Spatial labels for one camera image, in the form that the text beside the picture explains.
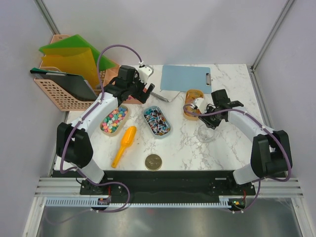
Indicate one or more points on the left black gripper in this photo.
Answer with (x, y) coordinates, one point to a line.
(140, 96)

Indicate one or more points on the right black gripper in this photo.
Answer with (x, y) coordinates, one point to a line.
(213, 125)

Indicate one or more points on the blue tray of lollipops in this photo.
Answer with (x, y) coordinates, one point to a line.
(157, 122)

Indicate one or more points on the clear plastic jar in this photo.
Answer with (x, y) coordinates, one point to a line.
(205, 134)

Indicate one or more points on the orange plastic scoop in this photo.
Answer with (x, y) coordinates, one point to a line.
(126, 142)

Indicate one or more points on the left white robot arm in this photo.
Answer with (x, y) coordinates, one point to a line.
(73, 143)

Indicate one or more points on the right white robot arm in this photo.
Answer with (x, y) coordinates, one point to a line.
(270, 153)

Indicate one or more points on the pink tray star candies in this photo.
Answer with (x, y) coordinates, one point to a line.
(132, 100)

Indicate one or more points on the yellow tray jelly candies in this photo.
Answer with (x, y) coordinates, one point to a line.
(191, 95)

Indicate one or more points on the beige tray colourful candies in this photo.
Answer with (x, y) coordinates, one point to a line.
(114, 121)

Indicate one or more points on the white spiral notebook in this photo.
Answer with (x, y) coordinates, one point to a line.
(158, 93)

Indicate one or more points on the blue clipboard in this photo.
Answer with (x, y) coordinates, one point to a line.
(184, 78)

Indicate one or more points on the black folder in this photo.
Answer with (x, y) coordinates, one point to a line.
(75, 85)

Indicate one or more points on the yellow plastic folder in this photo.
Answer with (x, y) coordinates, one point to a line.
(81, 64)

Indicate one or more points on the gold jar lid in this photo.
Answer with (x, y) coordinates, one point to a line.
(153, 162)

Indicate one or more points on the pink file organizer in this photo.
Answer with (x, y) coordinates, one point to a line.
(106, 68)

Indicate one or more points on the green plastic folder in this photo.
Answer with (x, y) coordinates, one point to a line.
(65, 45)

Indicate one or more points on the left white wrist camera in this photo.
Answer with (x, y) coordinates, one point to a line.
(145, 72)

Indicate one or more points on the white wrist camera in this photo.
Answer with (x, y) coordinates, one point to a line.
(200, 104)
(145, 72)

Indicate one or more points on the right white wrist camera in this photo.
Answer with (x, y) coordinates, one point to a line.
(200, 104)

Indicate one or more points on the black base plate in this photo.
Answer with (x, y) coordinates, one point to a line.
(174, 186)

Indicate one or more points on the white cable duct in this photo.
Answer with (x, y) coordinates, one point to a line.
(110, 202)

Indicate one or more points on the aluminium frame rail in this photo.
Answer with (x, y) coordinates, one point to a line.
(69, 187)

